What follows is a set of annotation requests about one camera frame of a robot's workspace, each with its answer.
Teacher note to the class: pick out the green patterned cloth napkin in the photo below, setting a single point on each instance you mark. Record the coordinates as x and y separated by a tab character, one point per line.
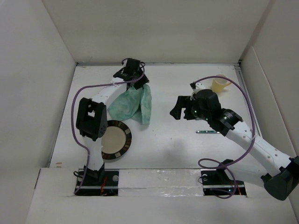
133	104

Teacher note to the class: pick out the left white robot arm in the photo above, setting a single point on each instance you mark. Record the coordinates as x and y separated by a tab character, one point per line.
91	121

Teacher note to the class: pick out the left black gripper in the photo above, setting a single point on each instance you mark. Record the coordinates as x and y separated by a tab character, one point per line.
143	80

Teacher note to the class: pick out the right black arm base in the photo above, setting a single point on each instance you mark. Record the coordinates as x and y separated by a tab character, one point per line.
220	183

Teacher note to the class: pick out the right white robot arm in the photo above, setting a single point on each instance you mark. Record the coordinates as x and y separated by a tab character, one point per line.
280	173

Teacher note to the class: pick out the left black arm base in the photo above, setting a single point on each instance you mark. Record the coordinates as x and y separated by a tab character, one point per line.
103	182

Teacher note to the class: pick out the dark rimmed beige plate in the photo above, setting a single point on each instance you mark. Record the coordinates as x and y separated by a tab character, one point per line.
116	141

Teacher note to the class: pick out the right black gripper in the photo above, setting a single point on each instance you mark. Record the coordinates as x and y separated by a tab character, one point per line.
183	101

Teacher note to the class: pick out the yellow ceramic mug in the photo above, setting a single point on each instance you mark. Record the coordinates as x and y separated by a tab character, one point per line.
219	83

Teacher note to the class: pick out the green handled fork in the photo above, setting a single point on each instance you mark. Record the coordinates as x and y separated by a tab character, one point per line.
207	132

